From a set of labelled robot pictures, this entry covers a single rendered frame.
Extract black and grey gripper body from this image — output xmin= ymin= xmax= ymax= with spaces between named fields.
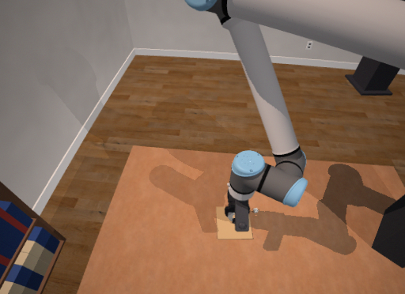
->
xmin=227 ymin=188 xmax=236 ymax=213

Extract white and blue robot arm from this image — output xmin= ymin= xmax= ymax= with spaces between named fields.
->
xmin=184 ymin=0 xmax=405 ymax=232

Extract light orange mat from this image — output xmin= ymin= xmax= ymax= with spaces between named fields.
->
xmin=216 ymin=207 xmax=252 ymax=239

